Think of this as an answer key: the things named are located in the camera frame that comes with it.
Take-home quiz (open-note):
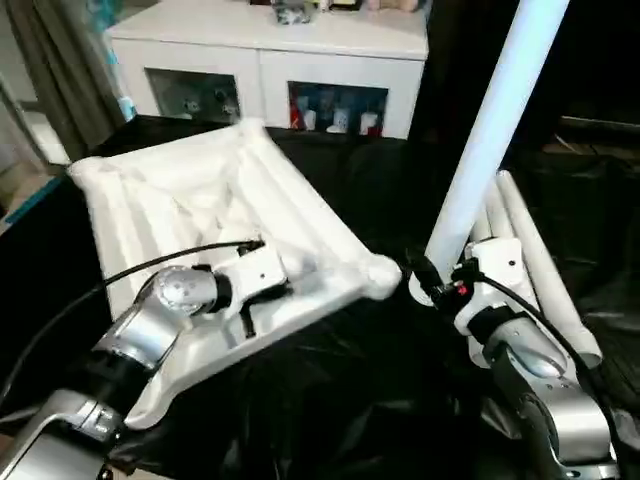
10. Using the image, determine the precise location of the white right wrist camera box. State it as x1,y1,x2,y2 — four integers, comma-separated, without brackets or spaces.
455,238,524,313

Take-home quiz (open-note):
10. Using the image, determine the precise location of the white plastic table leg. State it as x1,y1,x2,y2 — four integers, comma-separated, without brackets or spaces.
482,175,521,246
408,0,571,306
466,205,493,246
497,170,603,366

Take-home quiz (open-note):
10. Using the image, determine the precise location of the white cabinet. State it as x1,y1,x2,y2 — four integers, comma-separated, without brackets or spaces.
103,0,429,139

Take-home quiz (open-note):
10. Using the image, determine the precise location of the silver metal rail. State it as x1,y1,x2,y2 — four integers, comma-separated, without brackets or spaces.
558,118,640,153

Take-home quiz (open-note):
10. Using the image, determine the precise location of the pink plush toy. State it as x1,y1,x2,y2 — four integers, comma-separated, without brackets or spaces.
365,0,429,14

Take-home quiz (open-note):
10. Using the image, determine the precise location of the grey curtain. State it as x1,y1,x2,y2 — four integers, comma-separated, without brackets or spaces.
0,0,123,166

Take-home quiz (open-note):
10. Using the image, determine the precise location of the black mat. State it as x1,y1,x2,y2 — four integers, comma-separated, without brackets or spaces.
0,115,640,480

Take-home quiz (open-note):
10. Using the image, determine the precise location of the white plastic table top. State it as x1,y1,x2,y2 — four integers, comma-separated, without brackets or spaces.
68,120,403,431

